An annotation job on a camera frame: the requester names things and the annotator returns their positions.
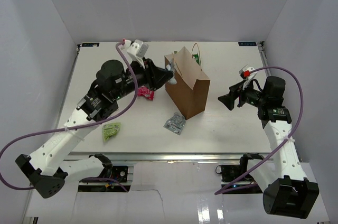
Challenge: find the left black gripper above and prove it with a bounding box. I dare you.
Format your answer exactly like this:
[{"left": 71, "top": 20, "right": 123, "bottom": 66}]
[{"left": 114, "top": 56, "right": 174, "bottom": 100}]

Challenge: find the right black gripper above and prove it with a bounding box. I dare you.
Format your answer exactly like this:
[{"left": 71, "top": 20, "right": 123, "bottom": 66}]
[{"left": 218, "top": 79, "right": 267, "bottom": 110}]

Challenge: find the red snack packet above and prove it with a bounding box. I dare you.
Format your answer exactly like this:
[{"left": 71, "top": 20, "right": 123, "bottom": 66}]
[{"left": 137, "top": 86, "right": 155, "bottom": 101}]

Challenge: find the grey snack packet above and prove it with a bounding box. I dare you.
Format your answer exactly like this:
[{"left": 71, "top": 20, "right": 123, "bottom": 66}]
[
  {"left": 165, "top": 59, "right": 177, "bottom": 85},
  {"left": 163, "top": 113, "right": 186, "bottom": 135}
]

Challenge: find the green snack packet front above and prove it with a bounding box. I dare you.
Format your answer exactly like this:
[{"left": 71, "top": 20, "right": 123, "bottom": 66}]
[{"left": 102, "top": 123, "right": 121, "bottom": 142}]

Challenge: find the green snack packet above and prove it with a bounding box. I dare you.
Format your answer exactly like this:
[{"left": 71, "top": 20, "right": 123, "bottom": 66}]
[
  {"left": 192, "top": 53, "right": 200, "bottom": 64},
  {"left": 102, "top": 123, "right": 121, "bottom": 142}
]

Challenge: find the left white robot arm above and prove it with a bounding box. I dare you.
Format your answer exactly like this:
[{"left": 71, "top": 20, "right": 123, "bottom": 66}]
[{"left": 15, "top": 59, "right": 175, "bottom": 199}]

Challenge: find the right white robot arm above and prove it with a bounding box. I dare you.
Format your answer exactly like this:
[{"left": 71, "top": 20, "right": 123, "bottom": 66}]
[{"left": 218, "top": 76, "right": 320, "bottom": 219}]

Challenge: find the brown paper bag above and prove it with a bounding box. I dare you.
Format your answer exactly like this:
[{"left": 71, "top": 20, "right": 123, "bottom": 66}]
[{"left": 164, "top": 47, "right": 210, "bottom": 119}]

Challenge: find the blue label right corner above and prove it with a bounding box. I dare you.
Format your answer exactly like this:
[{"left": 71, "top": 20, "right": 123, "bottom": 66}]
[{"left": 238, "top": 42, "right": 257, "bottom": 46}]

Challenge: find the blue label corner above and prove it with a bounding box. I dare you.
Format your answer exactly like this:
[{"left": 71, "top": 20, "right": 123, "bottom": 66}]
[
  {"left": 238, "top": 42, "right": 257, "bottom": 46},
  {"left": 81, "top": 42, "right": 100, "bottom": 47}
]

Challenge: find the blue label left corner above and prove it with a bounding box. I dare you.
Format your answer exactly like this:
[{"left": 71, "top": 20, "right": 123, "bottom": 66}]
[{"left": 81, "top": 42, "right": 100, "bottom": 47}]

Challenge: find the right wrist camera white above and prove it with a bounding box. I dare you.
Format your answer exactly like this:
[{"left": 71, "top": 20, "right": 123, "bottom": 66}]
[{"left": 239, "top": 64, "right": 257, "bottom": 90}]

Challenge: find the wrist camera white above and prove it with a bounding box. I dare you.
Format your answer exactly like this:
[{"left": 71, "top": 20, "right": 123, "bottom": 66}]
[
  {"left": 124, "top": 39, "right": 148, "bottom": 68},
  {"left": 239, "top": 64, "right": 257, "bottom": 90}
]

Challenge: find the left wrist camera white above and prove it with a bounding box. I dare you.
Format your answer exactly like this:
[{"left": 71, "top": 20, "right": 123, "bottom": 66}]
[{"left": 124, "top": 39, "right": 148, "bottom": 68}]

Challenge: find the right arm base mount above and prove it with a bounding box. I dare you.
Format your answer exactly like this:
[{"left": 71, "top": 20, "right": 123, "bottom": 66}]
[{"left": 215, "top": 165, "right": 244, "bottom": 182}]

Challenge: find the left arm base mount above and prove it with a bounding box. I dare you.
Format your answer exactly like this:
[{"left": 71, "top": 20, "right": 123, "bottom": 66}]
[{"left": 109, "top": 166, "right": 128, "bottom": 183}]

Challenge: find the aluminium front rail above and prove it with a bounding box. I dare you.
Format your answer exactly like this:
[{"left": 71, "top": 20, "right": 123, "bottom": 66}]
[{"left": 63, "top": 152, "right": 277, "bottom": 163}]

